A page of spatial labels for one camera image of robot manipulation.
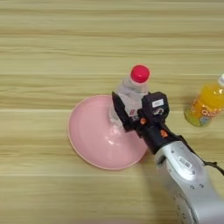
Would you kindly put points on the black box with white label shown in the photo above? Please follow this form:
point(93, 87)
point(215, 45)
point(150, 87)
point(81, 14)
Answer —
point(156, 106)

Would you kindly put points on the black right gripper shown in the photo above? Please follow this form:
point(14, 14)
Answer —
point(154, 135)

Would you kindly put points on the pink round plate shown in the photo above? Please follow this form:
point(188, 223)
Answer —
point(93, 137)

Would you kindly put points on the clear water bottle red cap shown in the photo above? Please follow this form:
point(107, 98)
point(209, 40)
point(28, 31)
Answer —
point(132, 93)

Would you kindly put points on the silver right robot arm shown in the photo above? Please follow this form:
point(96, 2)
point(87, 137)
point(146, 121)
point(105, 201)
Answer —
point(189, 183)

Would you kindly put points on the orange juice bottle white cap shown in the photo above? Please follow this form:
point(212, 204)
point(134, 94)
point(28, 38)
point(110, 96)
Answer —
point(208, 106)

